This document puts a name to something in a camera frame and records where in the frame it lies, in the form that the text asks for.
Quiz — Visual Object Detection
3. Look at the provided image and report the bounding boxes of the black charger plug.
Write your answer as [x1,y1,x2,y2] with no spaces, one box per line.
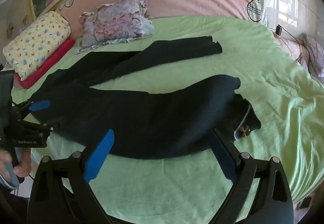
[275,24,283,36]

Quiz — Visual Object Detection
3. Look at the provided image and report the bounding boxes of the green bed sheet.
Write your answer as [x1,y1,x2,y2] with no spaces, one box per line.
[12,16,323,223]

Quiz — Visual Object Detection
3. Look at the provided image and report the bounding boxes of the black pants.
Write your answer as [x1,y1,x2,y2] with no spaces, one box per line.
[30,36,261,160]

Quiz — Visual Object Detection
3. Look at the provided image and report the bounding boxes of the red folded cloth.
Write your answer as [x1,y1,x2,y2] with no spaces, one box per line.
[14,39,76,89]

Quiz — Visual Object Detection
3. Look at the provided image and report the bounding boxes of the floral ruffled pillow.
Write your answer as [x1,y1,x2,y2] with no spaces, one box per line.
[75,0,155,54]

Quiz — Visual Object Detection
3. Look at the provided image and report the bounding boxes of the person's left hand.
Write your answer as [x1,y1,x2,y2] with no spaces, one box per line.
[0,147,32,179]

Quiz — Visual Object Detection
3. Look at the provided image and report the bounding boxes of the yellow patterned pillow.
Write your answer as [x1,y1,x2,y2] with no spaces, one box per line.
[3,11,71,81]

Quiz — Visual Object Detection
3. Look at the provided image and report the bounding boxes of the black charger cable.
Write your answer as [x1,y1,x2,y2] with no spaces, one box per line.
[268,26,313,73]

